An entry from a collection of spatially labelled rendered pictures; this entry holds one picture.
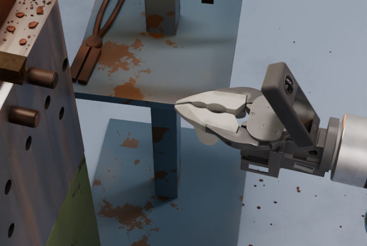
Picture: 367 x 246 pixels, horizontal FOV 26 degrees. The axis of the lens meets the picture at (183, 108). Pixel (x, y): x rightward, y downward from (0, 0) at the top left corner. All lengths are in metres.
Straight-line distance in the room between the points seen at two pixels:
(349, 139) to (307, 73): 1.40
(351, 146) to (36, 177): 0.60
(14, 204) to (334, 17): 1.50
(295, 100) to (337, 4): 1.63
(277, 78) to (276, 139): 0.09
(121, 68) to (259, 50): 0.97
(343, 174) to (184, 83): 0.56
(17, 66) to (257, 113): 0.33
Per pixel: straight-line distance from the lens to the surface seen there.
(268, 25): 2.51
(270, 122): 1.02
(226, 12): 1.63
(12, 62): 1.10
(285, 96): 0.96
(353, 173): 1.01
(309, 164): 1.06
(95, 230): 1.90
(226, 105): 1.04
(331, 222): 2.12
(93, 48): 1.56
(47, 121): 1.38
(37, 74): 1.24
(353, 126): 1.01
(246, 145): 1.01
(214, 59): 1.55
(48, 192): 1.48
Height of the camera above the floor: 1.83
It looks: 53 degrees down
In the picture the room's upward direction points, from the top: straight up
